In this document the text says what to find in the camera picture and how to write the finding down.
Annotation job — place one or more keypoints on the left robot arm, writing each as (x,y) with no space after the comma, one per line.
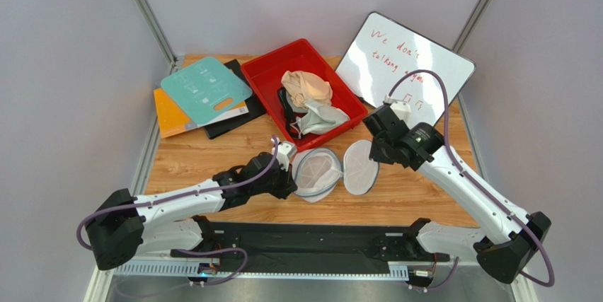
(125,226)

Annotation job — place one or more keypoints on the teal cutting board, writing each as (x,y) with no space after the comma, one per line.
(205,89)

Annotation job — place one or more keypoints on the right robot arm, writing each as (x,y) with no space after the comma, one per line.
(508,241)

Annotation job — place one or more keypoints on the orange folder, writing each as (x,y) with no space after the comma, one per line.
(173,120)

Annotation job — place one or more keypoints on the beige bra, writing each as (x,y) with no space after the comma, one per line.
(303,86)

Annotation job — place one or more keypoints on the white mesh laundry bag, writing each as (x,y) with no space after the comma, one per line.
(316,172)

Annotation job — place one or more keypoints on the grey black bra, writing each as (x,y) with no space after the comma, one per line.
(289,114)

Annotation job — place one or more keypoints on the black folder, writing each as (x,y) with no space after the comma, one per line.
(253,104)

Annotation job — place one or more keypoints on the red plastic tray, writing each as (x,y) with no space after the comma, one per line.
(264,75)

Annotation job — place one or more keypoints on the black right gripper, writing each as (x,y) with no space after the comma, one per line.
(378,146)

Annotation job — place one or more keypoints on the white bra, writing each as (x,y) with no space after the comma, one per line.
(319,119)

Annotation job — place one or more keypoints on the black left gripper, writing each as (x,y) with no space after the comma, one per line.
(288,184)

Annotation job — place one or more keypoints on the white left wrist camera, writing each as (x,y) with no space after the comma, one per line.
(283,152)

